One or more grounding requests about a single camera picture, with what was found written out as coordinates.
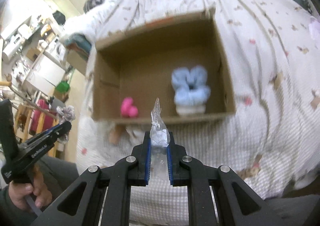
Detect grey striped pillow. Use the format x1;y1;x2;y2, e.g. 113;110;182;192
83;0;105;14

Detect light blue fluffy scrunchie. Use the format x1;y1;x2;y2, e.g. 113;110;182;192
171;65;211;117

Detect red bag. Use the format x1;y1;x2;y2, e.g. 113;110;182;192
29;99;57;135

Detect clear plastic wrapper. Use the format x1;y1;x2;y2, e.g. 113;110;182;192
150;98;170;181

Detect beige crochet scrunchie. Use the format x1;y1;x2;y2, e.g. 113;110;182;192
56;105;75;145

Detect small cardboard box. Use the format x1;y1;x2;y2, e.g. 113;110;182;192
66;50;87;75

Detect patterned white bed quilt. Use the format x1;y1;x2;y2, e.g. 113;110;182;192
65;0;319;225

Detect person's left hand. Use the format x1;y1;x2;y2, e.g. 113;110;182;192
8;165;52;211

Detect folded teal orange blankets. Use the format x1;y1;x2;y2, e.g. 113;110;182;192
61;33;92;61

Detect wooden chair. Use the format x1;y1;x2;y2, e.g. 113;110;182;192
13;101;60;158

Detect white kitchen cabinet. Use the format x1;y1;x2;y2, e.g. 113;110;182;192
23;55;65;95

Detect white washing machine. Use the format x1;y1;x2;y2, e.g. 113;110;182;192
44;36;66;63

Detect black hanging garment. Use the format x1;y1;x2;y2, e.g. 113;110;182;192
53;10;66;26

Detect open cardboard box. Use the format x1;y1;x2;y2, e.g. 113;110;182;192
92;8;236;124

